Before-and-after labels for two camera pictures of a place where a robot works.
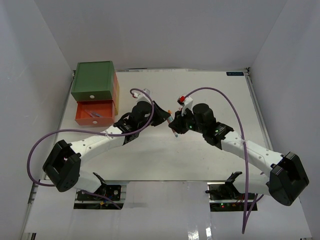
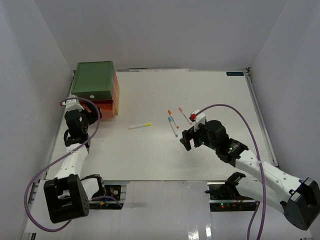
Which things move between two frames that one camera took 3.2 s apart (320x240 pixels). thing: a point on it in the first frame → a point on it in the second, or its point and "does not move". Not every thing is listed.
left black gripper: (161, 115) → (94, 115)
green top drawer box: (93, 81) does not move
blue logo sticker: (235, 73) does not move
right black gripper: (177, 124) → (190, 134)
